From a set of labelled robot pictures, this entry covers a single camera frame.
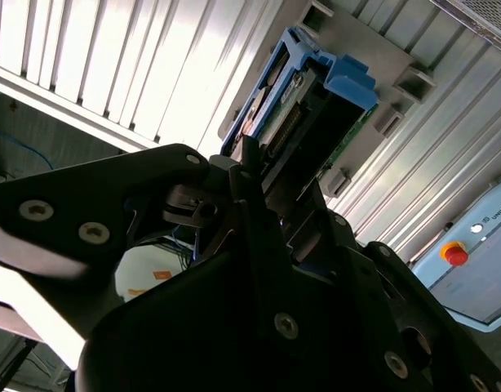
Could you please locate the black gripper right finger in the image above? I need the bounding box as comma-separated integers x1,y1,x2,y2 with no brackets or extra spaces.
289,212,501,392

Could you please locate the hard disk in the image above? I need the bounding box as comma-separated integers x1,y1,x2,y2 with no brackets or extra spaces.
219,26,380,213

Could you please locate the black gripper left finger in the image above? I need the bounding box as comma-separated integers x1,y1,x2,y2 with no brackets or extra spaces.
0,136,313,368

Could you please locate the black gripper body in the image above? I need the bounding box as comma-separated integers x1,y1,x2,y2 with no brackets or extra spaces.
77,252,382,392

